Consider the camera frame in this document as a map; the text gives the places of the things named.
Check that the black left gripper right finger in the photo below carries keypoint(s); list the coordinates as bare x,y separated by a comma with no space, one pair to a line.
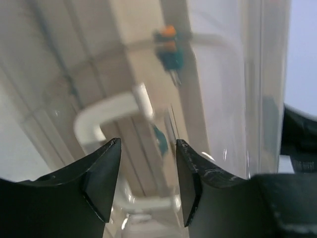
218,204

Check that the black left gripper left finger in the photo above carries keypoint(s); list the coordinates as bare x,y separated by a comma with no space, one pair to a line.
72,202

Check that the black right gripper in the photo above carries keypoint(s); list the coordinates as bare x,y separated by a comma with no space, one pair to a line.
299,140

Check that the green handle long screwdriver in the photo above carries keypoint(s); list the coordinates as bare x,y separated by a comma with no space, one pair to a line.
161,140

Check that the beige toolbox with clear lid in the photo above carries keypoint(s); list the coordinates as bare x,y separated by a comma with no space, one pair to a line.
76,73

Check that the stubby green screwdriver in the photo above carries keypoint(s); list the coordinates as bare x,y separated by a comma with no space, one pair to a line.
169,51

